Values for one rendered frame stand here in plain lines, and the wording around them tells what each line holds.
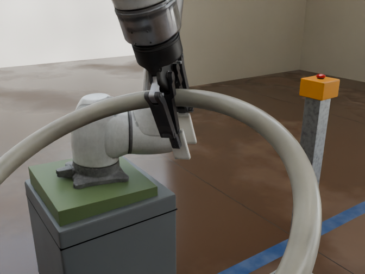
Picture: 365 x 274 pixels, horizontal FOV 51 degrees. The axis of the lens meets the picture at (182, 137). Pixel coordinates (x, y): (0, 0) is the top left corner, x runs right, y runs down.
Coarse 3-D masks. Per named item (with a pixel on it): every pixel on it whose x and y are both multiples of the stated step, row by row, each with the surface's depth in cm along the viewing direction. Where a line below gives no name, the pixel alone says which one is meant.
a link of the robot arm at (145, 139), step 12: (180, 0) 108; (180, 12) 110; (144, 72) 119; (144, 84) 121; (144, 108) 120; (132, 120) 123; (144, 120) 121; (132, 132) 122; (144, 132) 122; (156, 132) 123; (132, 144) 124; (144, 144) 124; (156, 144) 125; (168, 144) 126
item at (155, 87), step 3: (153, 78) 59; (153, 81) 59; (156, 81) 59; (153, 84) 59; (156, 84) 59; (153, 87) 59; (156, 87) 59; (150, 90) 59; (153, 90) 58; (156, 90) 59; (159, 90) 60; (150, 93) 58; (153, 93) 58; (162, 93) 59; (150, 96) 58; (153, 96) 58; (150, 99) 59; (153, 99) 58; (153, 102) 59; (156, 102) 59
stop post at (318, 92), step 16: (304, 80) 169; (320, 80) 165; (336, 80) 166; (304, 96) 170; (320, 96) 164; (336, 96) 170; (304, 112) 174; (320, 112) 169; (304, 128) 176; (320, 128) 173; (304, 144) 178; (320, 144) 176; (320, 160) 180; (272, 272) 209
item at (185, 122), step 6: (180, 114) 70; (186, 114) 70; (180, 120) 71; (186, 120) 70; (180, 126) 72; (186, 126) 71; (192, 126) 72; (186, 132) 72; (192, 132) 72; (186, 138) 73; (192, 138) 73
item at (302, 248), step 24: (120, 96) 66; (192, 96) 62; (216, 96) 60; (72, 120) 65; (96, 120) 67; (240, 120) 57; (264, 120) 53; (24, 144) 62; (48, 144) 64; (288, 144) 49; (0, 168) 59; (288, 168) 46; (312, 168) 46; (312, 192) 42; (312, 216) 40; (288, 240) 39; (312, 240) 38; (288, 264) 36; (312, 264) 37
